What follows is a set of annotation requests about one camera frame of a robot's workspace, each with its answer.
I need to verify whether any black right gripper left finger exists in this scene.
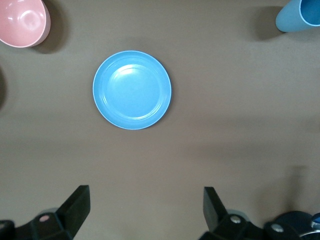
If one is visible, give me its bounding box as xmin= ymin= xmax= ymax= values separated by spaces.
xmin=0 ymin=184 xmax=90 ymax=240

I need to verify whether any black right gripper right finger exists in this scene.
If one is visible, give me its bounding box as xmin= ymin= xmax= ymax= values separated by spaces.
xmin=201 ymin=186 xmax=301 ymax=240

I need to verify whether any blue plate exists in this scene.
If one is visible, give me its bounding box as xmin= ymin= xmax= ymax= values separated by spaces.
xmin=92 ymin=50 xmax=173 ymax=131

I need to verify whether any glass pot lid blue knob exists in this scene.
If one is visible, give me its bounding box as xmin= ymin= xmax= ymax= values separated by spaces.
xmin=301 ymin=213 xmax=320 ymax=240

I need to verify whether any pink bowl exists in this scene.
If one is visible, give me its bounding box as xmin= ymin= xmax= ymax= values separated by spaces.
xmin=0 ymin=0 xmax=52 ymax=48

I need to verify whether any blue cup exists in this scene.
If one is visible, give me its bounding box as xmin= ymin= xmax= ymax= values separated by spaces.
xmin=275 ymin=0 xmax=320 ymax=33

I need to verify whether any black pot blue handle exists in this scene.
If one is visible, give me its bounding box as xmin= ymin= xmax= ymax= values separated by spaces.
xmin=272 ymin=211 xmax=320 ymax=240

